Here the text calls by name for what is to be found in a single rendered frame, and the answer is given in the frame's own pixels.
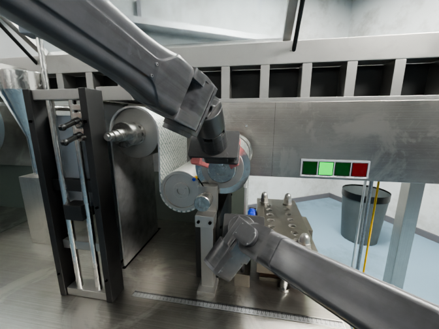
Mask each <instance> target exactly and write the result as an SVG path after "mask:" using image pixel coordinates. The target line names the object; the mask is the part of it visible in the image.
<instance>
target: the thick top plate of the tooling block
mask: <svg viewBox="0 0 439 329"><path fill-rule="evenodd" d="M260 200H261V199H260V198H257V207H258V206H264V214H265V226H266V227H269V228H271V229H272V230H274V231H275V232H277V233H279V234H281V235H284V236H286V237H288V238H290V239H292V240H294V241H296V242H297V243H298V240H299V238H300V235H301V234H302V233H307V234H308V235H309V237H310V243H311V250H314V251H316V252H318V250H317V248H316V246H315V244H314V241H313V239H312V237H311V235H310V233H309V231H308V229H307V227H306V224H305V222H304V220H303V218H302V215H301V213H300V211H299V209H298V207H297V205H296V203H295V201H294V200H292V201H291V202H292V205H286V204H283V201H284V200H280V199H269V198H268V203H266V204H264V203H261V202H260ZM257 272H259V273H266V274H274V273H272V272H271V271H269V270H268V269H266V268H265V267H264V266H262V265H260V264H258V263H257Z"/></svg>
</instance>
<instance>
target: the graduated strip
mask: <svg viewBox="0 0 439 329"><path fill-rule="evenodd" d="M131 296H132V297H136V298H144V299H149V300H157V301H162V302H170V303H174V304H182V305H187V306H195V307H203V308H208V309H216V310H221V311H229V312H233V313H241V314H246V315H254V316H259V317H267V318H272V319H280V320H285V321H293V322H301V323H305V324H313V325H318V326H326V327H331V328H339V329H346V327H345V325H344V323H343V321H338V320H334V319H325V318H320V317H312V316H307V315H299V314H294V313H285V312H281V311H272V310H267V309H259V308H254V307H246V306H241V305H233V304H224V303H219V302H211V301H206V300H198V299H192V298H184V297H179V296H171V295H166V294H158V293H152V292H144V291H139V290H135V291H134V293H132V295H131Z"/></svg>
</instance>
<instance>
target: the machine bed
mask: <svg viewBox="0 0 439 329"><path fill-rule="evenodd" d="M157 226H158V230H157V232H156V233H155V234H154V235H153V236H152V237H151V238H150V239H149V240H148V241H147V242H146V244H145V245H144V246H143V247H142V248H141V249H140V251H139V252H138V253H137V254H136V255H135V256H134V257H133V258H132V259H131V260H130V262H129V263H128V264H127V265H126V266H124V263H123V262H122V263H121V264H122V275H123V286H124V289H123V291H122V292H121V293H120V295H119V296H118V297H117V298H116V300H115V301H114V302H113V304H112V303H108V302H106V300H101V299H96V298H88V297H84V296H76V295H72V294H68V295H66V296H64V295H61V293H60V289H59V283H58V279H57V272H56V266H55V262H54V256H53V251H52V245H47V244H41V243H33V242H32V239H31V234H30V230H29V225H28V221H26V222H24V223H21V224H19V225H16V226H15V227H12V228H10V229H8V230H5V231H3V232H0V329H339V328H331V327H326V326H318V325H313V324H305V323H301V322H293V321H285V320H280V319H272V318H267V317H259V316H254V315H246V314H241V313H233V312H229V311H221V310H216V309H208V308H203V307H195V306H190V305H182V304H174V303H170V302H162V301H157V300H149V299H144V298H136V297H132V296H131V295H132V293H134V291H135V290H139V291H144V292H152V293H158V294H166V295H171V296H179V297H184V298H192V299H198V300H206V301H211V302H219V303H224V304H233V305H237V306H246V307H254V308H259V309H267V310H272V311H281V312H285V313H294V314H299V315H307V316H312V317H320V318H325V319H334V320H338V321H342V320H341V319H339V318H338V317H337V316H335V315H333V314H332V313H331V312H330V311H328V310H326V309H325V308H324V307H322V306H320V305H319V304H318V303H316V302H315V301H313V300H312V299H310V298H309V297H307V296H306V295H305V294H303V293H302V292H300V291H299V290H297V289H294V288H293V287H291V285H290V284H288V285H289V292H286V293H284V292H280V291H279V290H278V288H277V284H278V282H272V281H263V280H259V272H257V263H256V261H254V260H252V259H251V262H250V287H239V286H235V277H234V278H232V280H231V281H226V280H224V279H222V278H220V277H219V279H218V285H217V289H216V293H215V297H210V296H202V295H197V289H198V287H199V283H200V281H201V277H197V271H196V247H195V223H191V222H183V221H168V220H160V219H158V220H157ZM74 229H75V234H76V236H87V237H88V230H87V225H86V220H84V221H74ZM78 254H79V258H80V266H81V271H82V278H86V279H94V274H93V265H92V260H91V252H90V251H88V250H83V249H78ZM343 323H344V325H345V327H346V329H351V327H350V325H348V324H347V323H345V322H344V321H343Z"/></svg>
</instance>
